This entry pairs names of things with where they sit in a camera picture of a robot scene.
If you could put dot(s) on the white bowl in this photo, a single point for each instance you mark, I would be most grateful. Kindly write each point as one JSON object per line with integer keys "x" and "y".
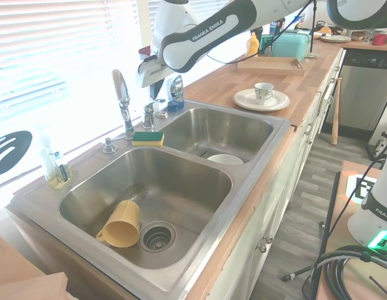
{"x": 226, "y": 160}

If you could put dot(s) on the black slotted spatula head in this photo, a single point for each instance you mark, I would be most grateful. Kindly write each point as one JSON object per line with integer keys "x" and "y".
{"x": 8, "y": 153}

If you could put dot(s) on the metal sink drain strainer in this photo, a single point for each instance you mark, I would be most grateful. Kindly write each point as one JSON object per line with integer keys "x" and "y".
{"x": 157, "y": 237}

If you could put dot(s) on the clear yellow liquid soap bottle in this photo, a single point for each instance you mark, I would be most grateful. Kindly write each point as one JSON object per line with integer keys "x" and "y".
{"x": 55, "y": 168}

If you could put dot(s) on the woven brown bowl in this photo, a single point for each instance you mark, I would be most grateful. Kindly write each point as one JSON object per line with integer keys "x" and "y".
{"x": 357, "y": 36}

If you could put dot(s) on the dark green box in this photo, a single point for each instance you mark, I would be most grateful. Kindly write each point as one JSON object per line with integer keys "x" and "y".
{"x": 267, "y": 42}

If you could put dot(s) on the white kitchen cabinet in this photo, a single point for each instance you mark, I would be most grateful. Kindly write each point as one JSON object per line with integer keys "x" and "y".
{"x": 274, "y": 203}

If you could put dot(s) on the round metal cabinet knob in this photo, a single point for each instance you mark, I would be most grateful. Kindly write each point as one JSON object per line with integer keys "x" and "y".
{"x": 268, "y": 239}
{"x": 262, "y": 248}

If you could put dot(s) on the wooden serving tray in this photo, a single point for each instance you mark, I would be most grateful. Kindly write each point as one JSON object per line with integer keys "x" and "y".
{"x": 271, "y": 67}

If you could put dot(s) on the white window blind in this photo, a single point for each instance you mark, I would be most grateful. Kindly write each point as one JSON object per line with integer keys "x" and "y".
{"x": 149, "y": 18}
{"x": 55, "y": 47}

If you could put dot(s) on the white patterned teacup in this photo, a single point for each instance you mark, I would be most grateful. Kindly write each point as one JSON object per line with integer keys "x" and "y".
{"x": 263, "y": 93}

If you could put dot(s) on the black metal stand bar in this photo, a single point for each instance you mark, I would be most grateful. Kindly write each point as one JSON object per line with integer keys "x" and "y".
{"x": 329, "y": 218}

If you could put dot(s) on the stack of white plates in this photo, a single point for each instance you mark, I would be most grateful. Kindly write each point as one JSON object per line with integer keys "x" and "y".
{"x": 335, "y": 38}

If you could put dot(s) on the red grey wrist camera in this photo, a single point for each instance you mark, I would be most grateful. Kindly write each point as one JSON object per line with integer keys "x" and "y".
{"x": 144, "y": 53}

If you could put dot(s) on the stainless steel double sink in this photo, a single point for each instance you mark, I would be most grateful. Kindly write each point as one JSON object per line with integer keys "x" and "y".
{"x": 180, "y": 193}

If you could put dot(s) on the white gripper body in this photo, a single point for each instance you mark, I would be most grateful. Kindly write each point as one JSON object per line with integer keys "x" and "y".
{"x": 151, "y": 73}

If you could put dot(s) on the chrome sink faucet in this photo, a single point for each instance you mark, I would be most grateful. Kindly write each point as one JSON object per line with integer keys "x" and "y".
{"x": 121, "y": 93}

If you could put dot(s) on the yellow plastic cup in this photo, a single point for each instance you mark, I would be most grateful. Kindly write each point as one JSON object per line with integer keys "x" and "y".
{"x": 121, "y": 226}

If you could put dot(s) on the teal bread box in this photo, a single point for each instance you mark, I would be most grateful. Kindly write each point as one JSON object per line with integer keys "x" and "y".
{"x": 291, "y": 45}

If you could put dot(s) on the brown cardboard box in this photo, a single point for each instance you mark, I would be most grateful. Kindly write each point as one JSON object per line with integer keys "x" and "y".
{"x": 21, "y": 275}

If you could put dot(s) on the green yellow sponge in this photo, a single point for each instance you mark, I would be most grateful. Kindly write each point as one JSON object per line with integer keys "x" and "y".
{"x": 147, "y": 138}

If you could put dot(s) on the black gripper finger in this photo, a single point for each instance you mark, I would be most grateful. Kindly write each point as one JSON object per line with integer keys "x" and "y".
{"x": 160, "y": 85}
{"x": 152, "y": 91}

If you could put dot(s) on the white dinner plate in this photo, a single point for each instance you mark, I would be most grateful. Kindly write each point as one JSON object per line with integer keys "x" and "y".
{"x": 243, "y": 99}

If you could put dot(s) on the black white fiducial marker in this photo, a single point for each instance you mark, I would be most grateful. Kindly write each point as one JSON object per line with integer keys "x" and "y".
{"x": 357, "y": 187}

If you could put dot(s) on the red cup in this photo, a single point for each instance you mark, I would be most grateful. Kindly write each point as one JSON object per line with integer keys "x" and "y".
{"x": 380, "y": 39}

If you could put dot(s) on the clear drinking glass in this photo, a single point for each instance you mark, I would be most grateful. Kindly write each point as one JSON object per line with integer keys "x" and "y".
{"x": 368, "y": 37}

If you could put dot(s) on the yellow mustard bottle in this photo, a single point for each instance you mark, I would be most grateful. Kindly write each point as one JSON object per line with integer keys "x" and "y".
{"x": 252, "y": 45}

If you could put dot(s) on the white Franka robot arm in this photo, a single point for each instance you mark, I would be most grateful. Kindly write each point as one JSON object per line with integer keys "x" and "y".
{"x": 193, "y": 47}

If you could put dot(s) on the tripod leg with rubber foot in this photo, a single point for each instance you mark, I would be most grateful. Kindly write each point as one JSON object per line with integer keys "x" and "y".
{"x": 294, "y": 275}

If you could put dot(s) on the blue dish soap bottle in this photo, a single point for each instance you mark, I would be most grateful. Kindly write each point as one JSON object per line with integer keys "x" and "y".
{"x": 176, "y": 97}

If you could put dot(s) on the stainless dishwasher black panel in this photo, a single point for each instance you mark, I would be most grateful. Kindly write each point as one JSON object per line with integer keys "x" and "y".
{"x": 359, "y": 90}

